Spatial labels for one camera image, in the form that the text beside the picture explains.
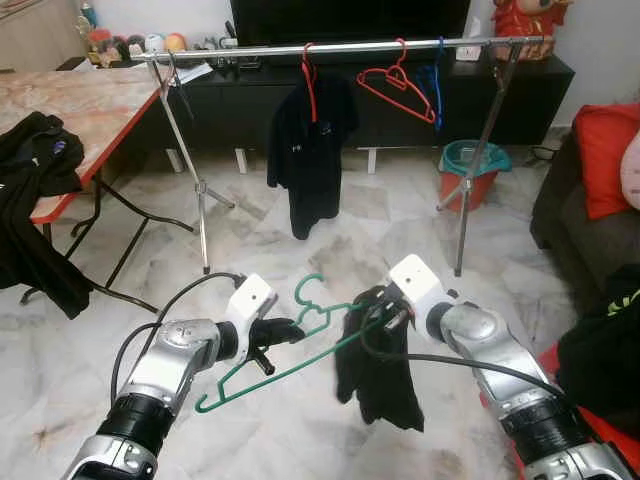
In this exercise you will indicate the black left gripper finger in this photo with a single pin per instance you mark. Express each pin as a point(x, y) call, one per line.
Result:
point(287, 339)
point(288, 325)

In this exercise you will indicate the green plastic hanger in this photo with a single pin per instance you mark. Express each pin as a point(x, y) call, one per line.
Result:
point(262, 377)

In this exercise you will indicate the small black garment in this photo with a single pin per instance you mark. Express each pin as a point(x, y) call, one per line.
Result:
point(385, 380)

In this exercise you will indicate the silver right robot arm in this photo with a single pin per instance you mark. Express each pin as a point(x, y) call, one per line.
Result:
point(520, 400)

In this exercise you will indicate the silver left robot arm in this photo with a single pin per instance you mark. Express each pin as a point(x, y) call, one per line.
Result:
point(160, 370)

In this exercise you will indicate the blue plastic hanger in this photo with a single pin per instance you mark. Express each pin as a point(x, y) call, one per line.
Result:
point(438, 85)

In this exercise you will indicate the red plastic hanger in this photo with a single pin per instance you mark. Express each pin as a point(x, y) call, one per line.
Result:
point(311, 95)
point(401, 66)

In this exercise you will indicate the orange bin with teal bag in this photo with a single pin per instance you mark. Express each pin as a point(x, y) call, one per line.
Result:
point(455, 190)

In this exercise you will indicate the navy blue polo shirt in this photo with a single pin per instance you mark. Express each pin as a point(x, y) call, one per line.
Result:
point(310, 170)

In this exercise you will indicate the dark grey fabric sofa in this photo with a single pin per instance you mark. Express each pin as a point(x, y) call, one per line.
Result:
point(590, 250)

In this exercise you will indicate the black tv console cabinet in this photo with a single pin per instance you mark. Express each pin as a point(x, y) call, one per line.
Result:
point(240, 110)

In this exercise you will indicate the red cushion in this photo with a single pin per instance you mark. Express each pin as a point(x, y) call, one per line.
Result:
point(605, 160)

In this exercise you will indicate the red plastic stool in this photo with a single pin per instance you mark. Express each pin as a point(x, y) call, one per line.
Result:
point(620, 450)

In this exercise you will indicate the black shirt with blue logo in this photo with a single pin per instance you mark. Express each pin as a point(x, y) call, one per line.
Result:
point(30, 160)

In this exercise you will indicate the black flat screen television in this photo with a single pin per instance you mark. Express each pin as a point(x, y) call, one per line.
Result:
point(350, 20)

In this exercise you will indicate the marble table with red edge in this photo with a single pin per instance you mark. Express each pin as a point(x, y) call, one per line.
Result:
point(70, 110)

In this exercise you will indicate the yellow red plush toy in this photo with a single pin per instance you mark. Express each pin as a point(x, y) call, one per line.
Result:
point(176, 43)

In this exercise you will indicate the white blue plush toy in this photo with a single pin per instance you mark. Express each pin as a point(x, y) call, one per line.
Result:
point(154, 44)

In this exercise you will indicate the red laughing buddha statue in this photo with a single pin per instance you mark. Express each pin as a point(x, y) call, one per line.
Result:
point(520, 25)

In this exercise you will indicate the black mouse plush toy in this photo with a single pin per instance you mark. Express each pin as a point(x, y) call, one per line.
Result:
point(135, 46)
point(118, 47)

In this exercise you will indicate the gold trophy with blue cup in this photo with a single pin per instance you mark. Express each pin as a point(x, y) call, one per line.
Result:
point(88, 14)

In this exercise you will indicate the light wood cabinet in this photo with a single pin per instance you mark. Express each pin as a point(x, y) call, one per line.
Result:
point(40, 35)

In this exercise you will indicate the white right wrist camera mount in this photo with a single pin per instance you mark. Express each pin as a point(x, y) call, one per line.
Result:
point(415, 280)

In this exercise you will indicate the silver metal clothes rail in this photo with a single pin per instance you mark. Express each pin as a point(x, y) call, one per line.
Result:
point(380, 47)

